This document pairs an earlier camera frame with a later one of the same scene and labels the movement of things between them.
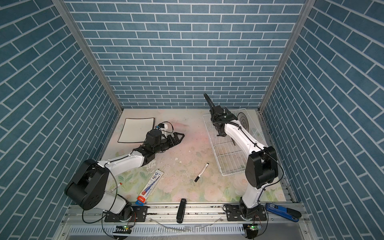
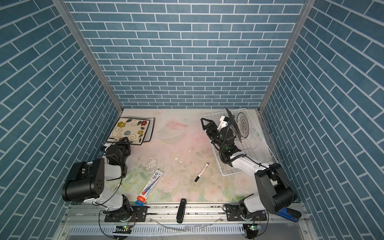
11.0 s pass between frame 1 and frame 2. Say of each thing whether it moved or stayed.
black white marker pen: stayed
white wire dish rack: stayed
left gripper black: moved
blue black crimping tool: stayed
